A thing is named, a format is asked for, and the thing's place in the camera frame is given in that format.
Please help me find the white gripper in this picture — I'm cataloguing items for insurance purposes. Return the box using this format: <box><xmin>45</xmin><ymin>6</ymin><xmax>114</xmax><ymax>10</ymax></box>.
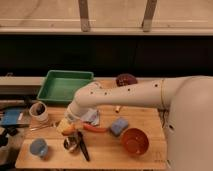
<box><xmin>56</xmin><ymin>102</ymin><xmax>84</xmax><ymax>133</ymax></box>

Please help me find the yellow apple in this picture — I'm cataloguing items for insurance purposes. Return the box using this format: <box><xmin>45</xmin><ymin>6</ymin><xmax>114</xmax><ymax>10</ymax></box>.
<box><xmin>62</xmin><ymin>124</ymin><xmax>76</xmax><ymax>136</ymax></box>

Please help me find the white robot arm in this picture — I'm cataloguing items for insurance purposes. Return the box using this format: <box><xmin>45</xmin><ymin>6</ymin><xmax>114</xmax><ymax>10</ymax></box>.
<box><xmin>64</xmin><ymin>76</ymin><xmax>213</xmax><ymax>171</ymax></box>

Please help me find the metal cup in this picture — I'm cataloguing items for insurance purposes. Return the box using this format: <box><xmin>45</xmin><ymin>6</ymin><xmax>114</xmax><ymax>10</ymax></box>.
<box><xmin>63</xmin><ymin>136</ymin><xmax>79</xmax><ymax>153</ymax></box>

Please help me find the blue cup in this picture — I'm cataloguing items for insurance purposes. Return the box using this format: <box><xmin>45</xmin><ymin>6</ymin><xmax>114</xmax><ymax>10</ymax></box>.
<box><xmin>30</xmin><ymin>138</ymin><xmax>48</xmax><ymax>158</ymax></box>

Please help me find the metal spoon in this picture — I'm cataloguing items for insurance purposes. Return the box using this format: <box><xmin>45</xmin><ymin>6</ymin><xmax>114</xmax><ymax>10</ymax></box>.
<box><xmin>30</xmin><ymin>122</ymin><xmax>59</xmax><ymax>131</ymax></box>

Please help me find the white mug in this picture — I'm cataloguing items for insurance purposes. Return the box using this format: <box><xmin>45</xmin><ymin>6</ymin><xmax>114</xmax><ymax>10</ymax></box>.
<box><xmin>29</xmin><ymin>102</ymin><xmax>48</xmax><ymax>122</ymax></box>

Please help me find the grey blue cloth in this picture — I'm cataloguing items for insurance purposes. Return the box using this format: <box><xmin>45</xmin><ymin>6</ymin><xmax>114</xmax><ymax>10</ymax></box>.
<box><xmin>81</xmin><ymin>109</ymin><xmax>100</xmax><ymax>126</ymax></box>

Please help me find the green plastic tray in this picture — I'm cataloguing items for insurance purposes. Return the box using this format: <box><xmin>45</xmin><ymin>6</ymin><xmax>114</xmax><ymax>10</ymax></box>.
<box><xmin>37</xmin><ymin>70</ymin><xmax>94</xmax><ymax>104</ymax></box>

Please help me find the blue box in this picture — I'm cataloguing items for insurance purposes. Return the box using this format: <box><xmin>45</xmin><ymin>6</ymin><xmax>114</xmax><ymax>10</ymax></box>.
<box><xmin>0</xmin><ymin>108</ymin><xmax>24</xmax><ymax>126</ymax></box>

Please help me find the wooden board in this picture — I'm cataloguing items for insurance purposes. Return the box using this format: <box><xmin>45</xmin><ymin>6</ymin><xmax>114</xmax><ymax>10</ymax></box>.
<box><xmin>15</xmin><ymin>106</ymin><xmax>167</xmax><ymax>170</ymax></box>

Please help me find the blue sponge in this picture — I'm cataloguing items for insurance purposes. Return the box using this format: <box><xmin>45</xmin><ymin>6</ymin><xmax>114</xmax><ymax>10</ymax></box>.
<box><xmin>110</xmin><ymin>118</ymin><xmax>129</xmax><ymax>136</ymax></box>

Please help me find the yellow banana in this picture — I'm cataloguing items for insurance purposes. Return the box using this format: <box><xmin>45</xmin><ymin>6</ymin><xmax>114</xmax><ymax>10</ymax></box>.
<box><xmin>115</xmin><ymin>106</ymin><xmax>121</xmax><ymax>113</ymax></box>

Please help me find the orange bowl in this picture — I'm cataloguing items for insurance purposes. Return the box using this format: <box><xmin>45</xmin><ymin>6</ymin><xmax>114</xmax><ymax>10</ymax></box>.
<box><xmin>121</xmin><ymin>128</ymin><xmax>149</xmax><ymax>156</ymax></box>

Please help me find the dark purple bowl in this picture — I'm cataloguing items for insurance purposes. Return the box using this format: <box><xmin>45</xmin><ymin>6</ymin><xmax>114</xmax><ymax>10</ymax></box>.
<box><xmin>116</xmin><ymin>73</ymin><xmax>138</xmax><ymax>86</ymax></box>

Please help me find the black handled knife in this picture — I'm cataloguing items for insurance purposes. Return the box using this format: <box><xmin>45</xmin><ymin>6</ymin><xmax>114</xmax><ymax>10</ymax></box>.
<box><xmin>78</xmin><ymin>131</ymin><xmax>90</xmax><ymax>162</ymax></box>

